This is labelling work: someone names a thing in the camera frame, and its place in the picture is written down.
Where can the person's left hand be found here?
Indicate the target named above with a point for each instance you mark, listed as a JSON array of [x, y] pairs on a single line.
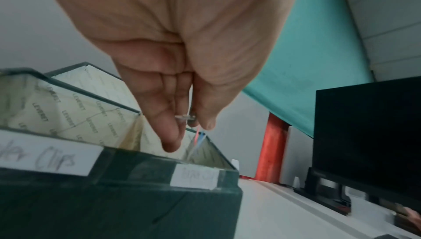
[[171, 19]]

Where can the person's right hand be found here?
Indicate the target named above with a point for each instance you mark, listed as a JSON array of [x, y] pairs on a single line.
[[413, 214]]

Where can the small silver metal clip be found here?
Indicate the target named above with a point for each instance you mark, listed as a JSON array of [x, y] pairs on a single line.
[[187, 117]]

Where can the black monitor stand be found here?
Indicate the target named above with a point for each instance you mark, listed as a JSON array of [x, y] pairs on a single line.
[[329, 193]]

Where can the black monitor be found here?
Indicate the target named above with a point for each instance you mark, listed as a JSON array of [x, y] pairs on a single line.
[[368, 136]]

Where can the printed cream paper lining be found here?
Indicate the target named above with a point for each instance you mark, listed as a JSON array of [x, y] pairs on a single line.
[[82, 108]]

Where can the teal panel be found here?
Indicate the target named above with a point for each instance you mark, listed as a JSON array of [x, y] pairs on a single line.
[[306, 58]]

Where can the small white handwritten label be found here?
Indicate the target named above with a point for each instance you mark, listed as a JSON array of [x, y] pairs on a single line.
[[194, 177]]

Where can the large white handwritten label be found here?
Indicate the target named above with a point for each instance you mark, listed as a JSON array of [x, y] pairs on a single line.
[[49, 154]]

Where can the dark green organizer box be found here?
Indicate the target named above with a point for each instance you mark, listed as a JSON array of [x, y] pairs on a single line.
[[115, 206]]

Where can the red post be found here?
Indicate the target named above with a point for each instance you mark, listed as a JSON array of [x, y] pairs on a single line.
[[271, 149]]

